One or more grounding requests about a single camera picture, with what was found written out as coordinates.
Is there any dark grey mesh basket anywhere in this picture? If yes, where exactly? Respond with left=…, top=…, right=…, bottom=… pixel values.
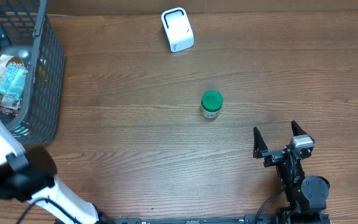
left=0, top=1, right=65, bottom=145

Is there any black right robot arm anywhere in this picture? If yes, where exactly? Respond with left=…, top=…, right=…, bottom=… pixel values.
left=251, top=120, right=331, bottom=223

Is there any brown teal snack bag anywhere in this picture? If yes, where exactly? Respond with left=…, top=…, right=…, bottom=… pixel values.
left=0, top=54, right=29, bottom=112

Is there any green lid jar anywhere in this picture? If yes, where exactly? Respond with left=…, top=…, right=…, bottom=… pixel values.
left=200, top=90, right=223, bottom=119

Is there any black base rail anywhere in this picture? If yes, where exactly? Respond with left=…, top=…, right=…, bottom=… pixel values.
left=109, top=215, right=331, bottom=224

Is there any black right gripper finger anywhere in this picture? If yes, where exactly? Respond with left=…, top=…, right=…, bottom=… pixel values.
left=253, top=127, right=269, bottom=159
left=291, top=120, right=306, bottom=136

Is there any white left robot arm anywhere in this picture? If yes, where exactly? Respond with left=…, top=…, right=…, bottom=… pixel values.
left=0, top=120, right=104, bottom=223

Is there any white barcode scanner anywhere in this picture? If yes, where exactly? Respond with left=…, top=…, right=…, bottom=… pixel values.
left=161, top=7, right=195, bottom=53

